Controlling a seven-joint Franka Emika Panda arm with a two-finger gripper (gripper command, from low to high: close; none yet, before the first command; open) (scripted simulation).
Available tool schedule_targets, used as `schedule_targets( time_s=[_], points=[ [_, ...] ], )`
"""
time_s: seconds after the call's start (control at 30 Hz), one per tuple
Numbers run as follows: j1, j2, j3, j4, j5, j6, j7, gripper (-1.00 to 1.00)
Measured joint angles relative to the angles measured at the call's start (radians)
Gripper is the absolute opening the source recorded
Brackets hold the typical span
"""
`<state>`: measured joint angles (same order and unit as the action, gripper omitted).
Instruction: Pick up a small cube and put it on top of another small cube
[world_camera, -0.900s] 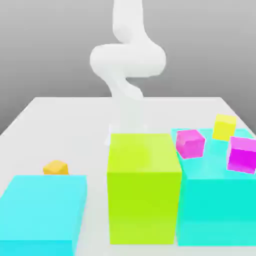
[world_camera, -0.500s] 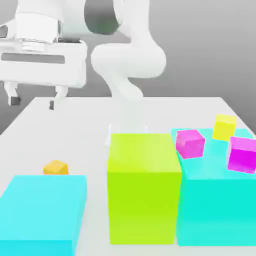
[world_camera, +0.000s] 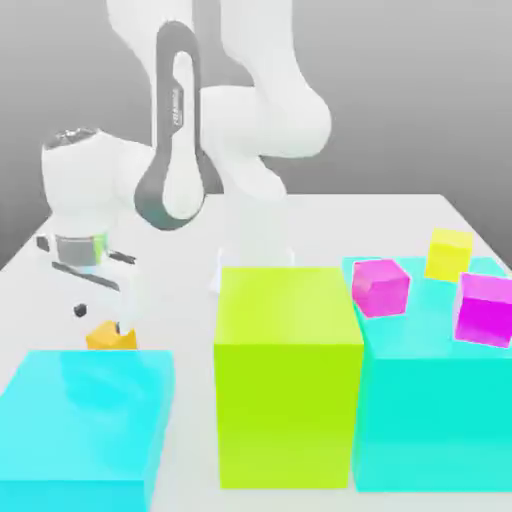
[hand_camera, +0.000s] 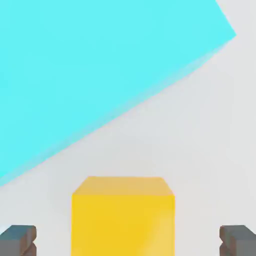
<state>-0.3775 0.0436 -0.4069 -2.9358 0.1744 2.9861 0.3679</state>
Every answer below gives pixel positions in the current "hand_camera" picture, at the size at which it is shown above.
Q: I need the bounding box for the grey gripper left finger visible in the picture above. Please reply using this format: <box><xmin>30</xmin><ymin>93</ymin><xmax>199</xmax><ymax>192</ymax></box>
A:
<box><xmin>0</xmin><ymin>224</ymin><xmax>38</xmax><ymax>256</ymax></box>

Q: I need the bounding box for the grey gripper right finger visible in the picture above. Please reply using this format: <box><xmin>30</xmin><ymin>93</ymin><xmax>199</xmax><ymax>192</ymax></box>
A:
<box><xmin>219</xmin><ymin>224</ymin><xmax>256</xmax><ymax>256</ymax></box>

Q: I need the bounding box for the small yellow cube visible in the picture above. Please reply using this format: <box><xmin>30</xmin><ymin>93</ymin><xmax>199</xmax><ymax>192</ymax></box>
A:
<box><xmin>71</xmin><ymin>175</ymin><xmax>176</xmax><ymax>256</ymax></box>

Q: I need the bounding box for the large cyan box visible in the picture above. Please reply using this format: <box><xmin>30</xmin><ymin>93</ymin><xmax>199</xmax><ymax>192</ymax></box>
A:
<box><xmin>0</xmin><ymin>0</ymin><xmax>238</xmax><ymax>188</ymax></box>

